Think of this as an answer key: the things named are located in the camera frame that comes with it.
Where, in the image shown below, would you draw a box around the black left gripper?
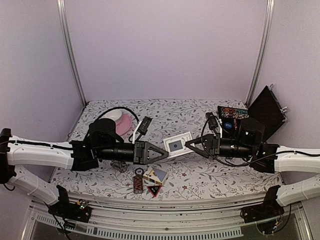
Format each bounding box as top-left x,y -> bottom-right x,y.
96,140 -> 169,165

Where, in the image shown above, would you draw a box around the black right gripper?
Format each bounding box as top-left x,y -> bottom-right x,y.
186,132 -> 255,160

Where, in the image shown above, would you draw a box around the blue beige card deck box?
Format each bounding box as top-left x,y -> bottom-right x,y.
142,166 -> 169,186

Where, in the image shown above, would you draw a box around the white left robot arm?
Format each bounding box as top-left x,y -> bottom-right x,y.
0,118 -> 169,217

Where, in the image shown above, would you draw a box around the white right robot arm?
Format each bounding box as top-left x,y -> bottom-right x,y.
185,117 -> 320,218

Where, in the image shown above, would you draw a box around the black poker set case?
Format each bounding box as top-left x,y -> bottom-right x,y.
218,85 -> 287,142

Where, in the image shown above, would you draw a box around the floral table mat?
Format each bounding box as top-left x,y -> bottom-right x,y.
51,99 -> 282,201

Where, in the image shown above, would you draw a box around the blue small blind button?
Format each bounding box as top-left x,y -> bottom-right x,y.
223,121 -> 233,129

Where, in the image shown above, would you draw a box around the black red triangle button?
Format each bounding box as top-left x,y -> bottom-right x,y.
147,185 -> 162,198

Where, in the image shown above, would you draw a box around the grey orange chip stack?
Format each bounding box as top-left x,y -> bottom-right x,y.
110,161 -> 128,173

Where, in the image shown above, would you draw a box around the pink saucer plate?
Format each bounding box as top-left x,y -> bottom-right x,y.
115,113 -> 132,136

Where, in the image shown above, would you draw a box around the chip rows in case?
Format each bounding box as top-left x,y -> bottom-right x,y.
217,106 -> 249,119

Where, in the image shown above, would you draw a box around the white ceramic bowl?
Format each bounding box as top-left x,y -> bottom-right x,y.
101,109 -> 123,123

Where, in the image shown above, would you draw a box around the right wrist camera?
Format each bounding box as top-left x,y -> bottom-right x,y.
205,112 -> 223,137

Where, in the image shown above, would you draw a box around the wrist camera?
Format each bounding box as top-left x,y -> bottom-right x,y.
205,112 -> 223,137
132,116 -> 152,144

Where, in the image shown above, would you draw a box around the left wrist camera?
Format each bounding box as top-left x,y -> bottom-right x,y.
132,116 -> 152,144

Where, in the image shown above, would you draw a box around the metal front rail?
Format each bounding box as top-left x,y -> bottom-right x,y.
22,193 -> 314,240

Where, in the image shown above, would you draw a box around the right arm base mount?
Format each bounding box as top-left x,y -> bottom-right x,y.
240,185 -> 285,223

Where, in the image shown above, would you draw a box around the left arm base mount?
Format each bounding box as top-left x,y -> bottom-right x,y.
48,185 -> 92,223

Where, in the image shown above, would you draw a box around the right aluminium frame post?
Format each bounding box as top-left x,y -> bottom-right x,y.
245,0 -> 275,107

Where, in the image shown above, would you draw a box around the aluminium frame post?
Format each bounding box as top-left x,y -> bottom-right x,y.
245,0 -> 275,107
56,0 -> 87,107

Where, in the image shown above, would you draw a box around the left aluminium frame post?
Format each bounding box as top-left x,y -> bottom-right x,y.
56,0 -> 87,107

